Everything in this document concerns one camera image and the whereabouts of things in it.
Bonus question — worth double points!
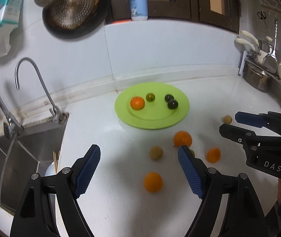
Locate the large front orange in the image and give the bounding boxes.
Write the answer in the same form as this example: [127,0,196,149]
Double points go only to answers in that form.
[130,96,145,110]

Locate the green plate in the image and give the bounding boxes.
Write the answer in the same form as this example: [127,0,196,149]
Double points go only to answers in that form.
[115,82,190,130]

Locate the black frying pan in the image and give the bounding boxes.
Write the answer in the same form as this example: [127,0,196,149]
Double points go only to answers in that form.
[42,0,111,39]

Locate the dark plum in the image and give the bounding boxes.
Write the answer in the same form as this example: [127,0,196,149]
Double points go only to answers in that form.
[167,100,178,110]
[164,94,174,102]

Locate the white blue soap bottle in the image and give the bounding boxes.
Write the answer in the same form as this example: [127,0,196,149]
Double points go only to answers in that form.
[129,0,148,21]

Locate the chrome main faucet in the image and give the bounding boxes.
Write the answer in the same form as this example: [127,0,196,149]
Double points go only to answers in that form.
[0,64,24,140]

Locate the dark wooden window frame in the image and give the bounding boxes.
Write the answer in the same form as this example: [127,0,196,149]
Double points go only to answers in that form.
[105,0,241,33]

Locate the white bowl in sink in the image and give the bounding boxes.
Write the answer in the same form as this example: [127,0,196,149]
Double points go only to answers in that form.
[45,162,56,177]

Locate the brown kiwi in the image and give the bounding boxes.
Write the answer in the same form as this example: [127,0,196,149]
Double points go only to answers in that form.
[149,146,163,161]
[223,115,232,125]

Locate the dark plum front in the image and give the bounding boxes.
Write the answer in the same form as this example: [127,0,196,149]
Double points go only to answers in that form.
[164,94,174,102]

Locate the steel spatula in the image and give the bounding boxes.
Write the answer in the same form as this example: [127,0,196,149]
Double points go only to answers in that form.
[263,18,278,73]

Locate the steel kitchen sink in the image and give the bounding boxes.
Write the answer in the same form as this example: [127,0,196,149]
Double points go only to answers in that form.
[0,118,67,214]

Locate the thin gooseneck faucet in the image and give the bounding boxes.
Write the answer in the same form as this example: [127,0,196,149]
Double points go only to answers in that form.
[14,57,68,124]

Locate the steel pot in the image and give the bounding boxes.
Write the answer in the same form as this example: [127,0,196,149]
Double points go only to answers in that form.
[243,62,271,93]

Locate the black scissors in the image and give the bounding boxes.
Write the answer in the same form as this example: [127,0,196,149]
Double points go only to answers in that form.
[257,11,267,26]

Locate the small orange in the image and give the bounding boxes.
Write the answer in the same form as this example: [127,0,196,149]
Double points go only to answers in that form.
[206,148,221,163]

